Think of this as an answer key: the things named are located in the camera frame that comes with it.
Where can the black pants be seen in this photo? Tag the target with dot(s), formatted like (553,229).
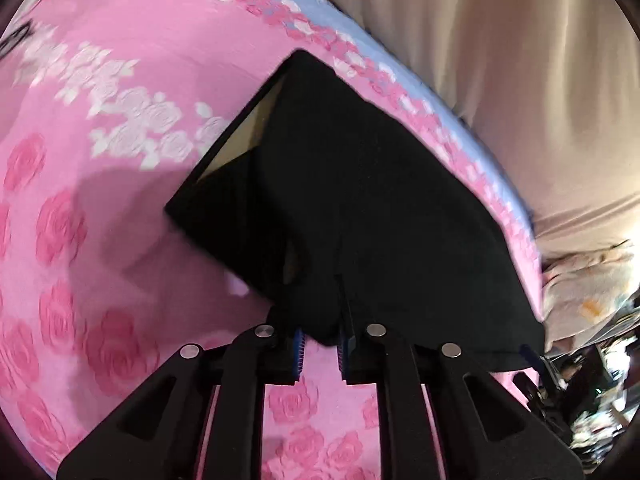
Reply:
(360,185)

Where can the beige curtain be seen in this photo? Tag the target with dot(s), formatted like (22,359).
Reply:
(500,85)

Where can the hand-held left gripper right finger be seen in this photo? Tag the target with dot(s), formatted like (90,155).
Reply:
(343,357)

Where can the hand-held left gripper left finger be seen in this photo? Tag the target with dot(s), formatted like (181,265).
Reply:
(298,357)

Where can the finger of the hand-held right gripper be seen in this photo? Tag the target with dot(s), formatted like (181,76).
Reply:
(530,356)

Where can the pale floral cloth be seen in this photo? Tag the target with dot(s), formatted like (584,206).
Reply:
(580,285)

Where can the cluttered background shelf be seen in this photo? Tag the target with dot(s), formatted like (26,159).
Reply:
(605,375)

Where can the pink floral bedsheet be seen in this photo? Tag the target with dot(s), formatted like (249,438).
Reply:
(100,220)

